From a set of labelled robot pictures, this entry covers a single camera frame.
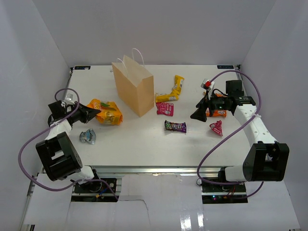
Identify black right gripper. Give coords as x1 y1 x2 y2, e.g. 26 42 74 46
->
191 90 231 122

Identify large orange mango snack bag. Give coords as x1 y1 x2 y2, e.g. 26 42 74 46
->
87 99 123 125

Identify silver blue snack packet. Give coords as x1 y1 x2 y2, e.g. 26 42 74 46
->
79 128 96 145

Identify dark purple candy packet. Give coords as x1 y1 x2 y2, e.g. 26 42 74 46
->
164 120 187 133

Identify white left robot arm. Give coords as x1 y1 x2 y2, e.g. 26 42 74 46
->
36 101 102 192

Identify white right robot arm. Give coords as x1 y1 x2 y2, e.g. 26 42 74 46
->
191 80 289 192

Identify brown paper bag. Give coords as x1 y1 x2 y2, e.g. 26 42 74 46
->
112 55 154 117

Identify orange snack packet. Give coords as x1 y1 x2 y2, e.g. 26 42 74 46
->
205 93 227 118

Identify small red triangular snack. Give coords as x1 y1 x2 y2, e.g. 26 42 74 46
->
209 120 223 137

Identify pink square snack packet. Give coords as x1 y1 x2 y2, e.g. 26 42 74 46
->
156 102 174 116

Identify yellow snack bar upper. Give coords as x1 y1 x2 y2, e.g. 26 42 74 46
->
172 75 184 95

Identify yellow snack bar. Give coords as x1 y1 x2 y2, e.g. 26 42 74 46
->
172 75 184 95
155 90 179 103

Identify yellow snack bar lower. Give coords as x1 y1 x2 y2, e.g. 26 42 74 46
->
155 90 179 103

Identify white front cover sheet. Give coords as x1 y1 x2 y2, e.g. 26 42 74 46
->
24 175 300 231

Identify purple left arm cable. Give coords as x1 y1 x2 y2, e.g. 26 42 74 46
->
18 88 120 202

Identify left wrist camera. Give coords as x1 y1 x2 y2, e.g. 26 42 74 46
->
64 93 75 104

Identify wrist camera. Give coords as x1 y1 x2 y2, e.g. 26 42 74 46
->
64 93 75 104
201 79 215 93

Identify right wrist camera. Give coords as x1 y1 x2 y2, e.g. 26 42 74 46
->
201 79 215 93

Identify aluminium front rail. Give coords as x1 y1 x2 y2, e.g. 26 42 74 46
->
36 165 274 175

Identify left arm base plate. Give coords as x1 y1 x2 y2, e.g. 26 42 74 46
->
71 182 117 203

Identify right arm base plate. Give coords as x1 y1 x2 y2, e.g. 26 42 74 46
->
196 179 248 205

